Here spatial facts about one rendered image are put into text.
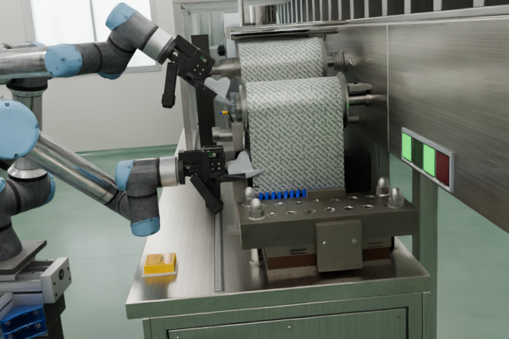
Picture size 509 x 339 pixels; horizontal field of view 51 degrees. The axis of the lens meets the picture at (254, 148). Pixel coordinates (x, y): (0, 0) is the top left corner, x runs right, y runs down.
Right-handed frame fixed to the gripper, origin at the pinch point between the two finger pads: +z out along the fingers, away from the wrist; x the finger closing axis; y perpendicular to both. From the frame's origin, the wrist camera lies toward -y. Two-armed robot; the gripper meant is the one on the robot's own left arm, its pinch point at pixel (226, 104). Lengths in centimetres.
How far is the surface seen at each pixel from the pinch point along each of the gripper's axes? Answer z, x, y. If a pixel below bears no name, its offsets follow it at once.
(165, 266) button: 8.9, -17.7, -37.6
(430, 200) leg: 65, 9, 11
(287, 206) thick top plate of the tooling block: 24.4, -15.1, -10.0
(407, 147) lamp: 33.0, -28.6, 17.3
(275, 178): 20.5, -4.6, -7.7
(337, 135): 26.6, -4.6, 10.4
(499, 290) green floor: 188, 119, -7
